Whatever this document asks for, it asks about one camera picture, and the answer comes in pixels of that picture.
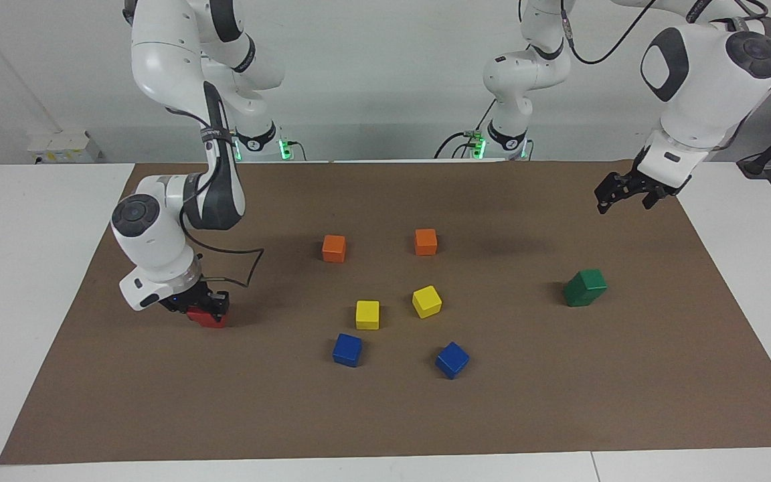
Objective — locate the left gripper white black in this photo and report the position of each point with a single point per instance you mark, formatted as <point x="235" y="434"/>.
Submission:
<point x="670" y="164"/>

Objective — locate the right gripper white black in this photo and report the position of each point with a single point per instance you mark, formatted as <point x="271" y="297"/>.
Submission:
<point x="154" y="284"/>

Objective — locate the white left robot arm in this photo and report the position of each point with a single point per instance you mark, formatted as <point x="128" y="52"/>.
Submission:
<point x="707" y="80"/>

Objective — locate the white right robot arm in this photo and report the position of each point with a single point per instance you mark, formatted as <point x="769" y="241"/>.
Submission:
<point x="164" y="53"/>

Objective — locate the orange wooden cube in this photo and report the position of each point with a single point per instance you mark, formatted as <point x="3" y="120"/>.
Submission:
<point x="334" y="248"/>
<point x="425" y="242"/>

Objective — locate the blue wooden cube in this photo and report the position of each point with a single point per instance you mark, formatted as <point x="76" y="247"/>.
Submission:
<point x="452" y="359"/>
<point x="347" y="349"/>

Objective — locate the small green lit connector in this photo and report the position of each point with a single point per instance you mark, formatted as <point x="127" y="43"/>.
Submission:
<point x="284" y="148"/>
<point x="474" y="144"/>

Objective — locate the yellow wooden cube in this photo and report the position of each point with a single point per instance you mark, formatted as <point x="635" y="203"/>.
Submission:
<point x="367" y="314"/>
<point x="426" y="301"/>

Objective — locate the brown table mat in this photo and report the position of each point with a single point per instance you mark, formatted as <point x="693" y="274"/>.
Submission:
<point x="385" y="415"/>

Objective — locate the white wall socket box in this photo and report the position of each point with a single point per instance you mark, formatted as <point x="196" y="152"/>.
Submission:
<point x="64" y="147"/>

